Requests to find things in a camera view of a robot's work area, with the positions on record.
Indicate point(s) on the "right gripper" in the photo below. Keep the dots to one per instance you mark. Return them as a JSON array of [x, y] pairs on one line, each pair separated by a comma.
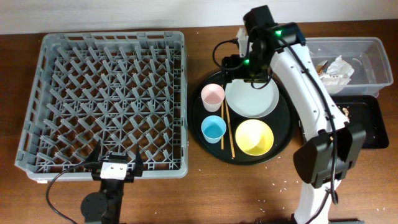
[[232, 69]]

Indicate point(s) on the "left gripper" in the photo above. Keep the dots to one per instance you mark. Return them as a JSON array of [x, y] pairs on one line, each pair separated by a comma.
[[94, 157]]

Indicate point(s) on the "grey plate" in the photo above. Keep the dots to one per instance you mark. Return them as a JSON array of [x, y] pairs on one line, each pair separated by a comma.
[[251, 102]]

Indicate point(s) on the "wooden chopstick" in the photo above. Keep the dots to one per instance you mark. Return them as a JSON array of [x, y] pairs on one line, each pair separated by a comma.
[[222, 125], [229, 130]]

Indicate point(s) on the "pink cup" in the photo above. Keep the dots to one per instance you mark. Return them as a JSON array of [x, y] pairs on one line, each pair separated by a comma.
[[212, 96]]

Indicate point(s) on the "gold snack wrapper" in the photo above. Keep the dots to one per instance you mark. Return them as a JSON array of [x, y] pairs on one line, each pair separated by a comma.
[[321, 66]]

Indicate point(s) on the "yellow bowl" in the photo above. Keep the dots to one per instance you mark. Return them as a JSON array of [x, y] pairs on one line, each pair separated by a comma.
[[254, 137]]

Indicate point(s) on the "blue cup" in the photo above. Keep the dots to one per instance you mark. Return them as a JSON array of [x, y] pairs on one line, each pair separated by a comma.
[[211, 129]]

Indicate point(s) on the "white napkin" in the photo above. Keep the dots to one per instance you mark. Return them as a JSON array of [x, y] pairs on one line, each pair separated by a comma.
[[336, 76]]

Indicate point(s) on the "food scraps pile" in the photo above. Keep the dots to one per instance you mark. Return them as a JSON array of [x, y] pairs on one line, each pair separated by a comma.
[[346, 112]]

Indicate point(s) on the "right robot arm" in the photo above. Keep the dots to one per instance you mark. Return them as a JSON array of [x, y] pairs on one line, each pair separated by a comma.
[[332, 144]]

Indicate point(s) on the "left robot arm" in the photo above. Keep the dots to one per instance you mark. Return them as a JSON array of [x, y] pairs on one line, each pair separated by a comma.
[[104, 206]]

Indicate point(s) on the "grey dishwasher rack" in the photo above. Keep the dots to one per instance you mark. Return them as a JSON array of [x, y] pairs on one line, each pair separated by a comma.
[[124, 91]]

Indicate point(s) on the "round black serving tray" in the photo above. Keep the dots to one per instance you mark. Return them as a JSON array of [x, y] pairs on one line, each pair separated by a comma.
[[282, 120]]

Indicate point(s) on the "clear plastic bin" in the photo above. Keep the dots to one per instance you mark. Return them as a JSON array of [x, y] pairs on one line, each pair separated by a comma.
[[372, 70]]

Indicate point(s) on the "black rectangular tray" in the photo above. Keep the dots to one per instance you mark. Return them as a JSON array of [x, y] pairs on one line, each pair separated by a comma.
[[365, 110]]

